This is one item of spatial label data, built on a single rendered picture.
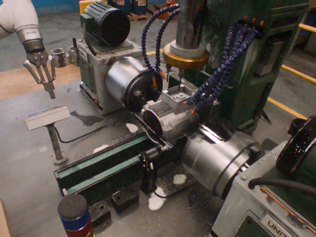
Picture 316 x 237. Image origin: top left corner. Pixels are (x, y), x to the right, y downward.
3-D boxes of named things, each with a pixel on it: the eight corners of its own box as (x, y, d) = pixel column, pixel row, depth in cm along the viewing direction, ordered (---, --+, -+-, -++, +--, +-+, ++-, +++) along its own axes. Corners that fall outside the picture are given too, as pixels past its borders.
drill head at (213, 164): (204, 140, 112) (216, 97, 96) (281, 203, 88) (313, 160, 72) (163, 163, 99) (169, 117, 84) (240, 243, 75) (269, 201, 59)
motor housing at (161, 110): (171, 117, 124) (175, 86, 112) (196, 138, 112) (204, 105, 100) (139, 130, 113) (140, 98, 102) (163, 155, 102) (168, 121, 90)
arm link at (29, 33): (40, 23, 92) (45, 38, 93) (38, 31, 99) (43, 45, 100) (15, 26, 87) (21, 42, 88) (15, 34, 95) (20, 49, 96)
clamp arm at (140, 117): (174, 150, 94) (139, 117, 109) (175, 145, 92) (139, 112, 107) (168, 154, 92) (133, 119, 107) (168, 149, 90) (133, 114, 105)
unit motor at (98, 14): (107, 61, 164) (103, -5, 137) (133, 81, 144) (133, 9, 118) (71, 69, 151) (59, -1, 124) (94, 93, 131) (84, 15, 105)
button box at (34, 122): (68, 117, 104) (63, 105, 104) (71, 116, 98) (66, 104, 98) (27, 131, 96) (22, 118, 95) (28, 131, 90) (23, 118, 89)
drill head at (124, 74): (131, 80, 151) (131, 42, 136) (166, 108, 130) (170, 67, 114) (95, 91, 139) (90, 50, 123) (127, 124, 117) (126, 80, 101)
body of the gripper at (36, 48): (21, 42, 89) (30, 65, 90) (44, 38, 93) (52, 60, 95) (21, 47, 95) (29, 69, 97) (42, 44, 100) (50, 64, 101)
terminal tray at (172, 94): (180, 96, 112) (182, 83, 107) (195, 107, 105) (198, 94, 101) (160, 103, 105) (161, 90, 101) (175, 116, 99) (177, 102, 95)
